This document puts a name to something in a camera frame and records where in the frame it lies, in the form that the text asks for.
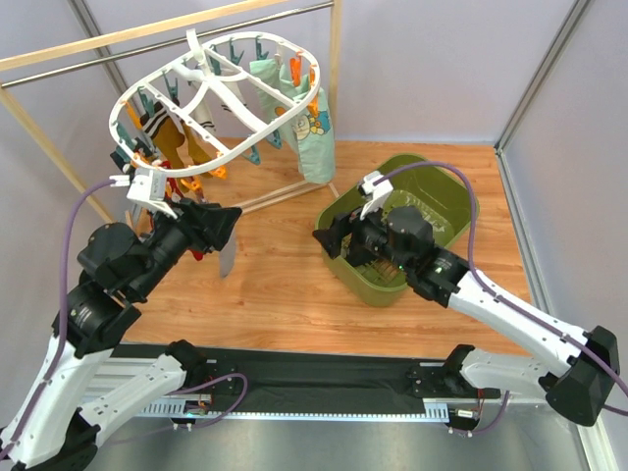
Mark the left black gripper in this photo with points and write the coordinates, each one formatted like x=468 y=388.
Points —
x=197 y=226

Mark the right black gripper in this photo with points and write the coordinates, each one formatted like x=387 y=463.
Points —
x=349 y=235

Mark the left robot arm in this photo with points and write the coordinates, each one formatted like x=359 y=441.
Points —
x=55 y=429

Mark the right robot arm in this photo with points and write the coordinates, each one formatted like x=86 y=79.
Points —
x=515 y=309

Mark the red panda sock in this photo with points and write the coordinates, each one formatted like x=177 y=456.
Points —
x=172 y=190

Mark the mustard yellow sock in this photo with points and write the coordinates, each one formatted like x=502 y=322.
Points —
x=195 y=151
x=164 y=134

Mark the navy blue sock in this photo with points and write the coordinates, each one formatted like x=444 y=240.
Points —
x=123 y=161

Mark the white sock black stripes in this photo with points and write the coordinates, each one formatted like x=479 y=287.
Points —
x=201 y=113

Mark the mint green cartoon sock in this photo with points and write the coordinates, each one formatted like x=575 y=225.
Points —
x=315 y=142

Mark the olive green plastic basket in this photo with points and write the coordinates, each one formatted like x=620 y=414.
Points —
x=429 y=209

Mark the metal hanging rod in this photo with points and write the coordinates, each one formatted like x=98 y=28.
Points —
x=155 y=46

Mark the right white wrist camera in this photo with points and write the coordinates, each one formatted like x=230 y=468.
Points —
x=376 y=189

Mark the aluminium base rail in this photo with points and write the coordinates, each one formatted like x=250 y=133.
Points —
x=205 y=385

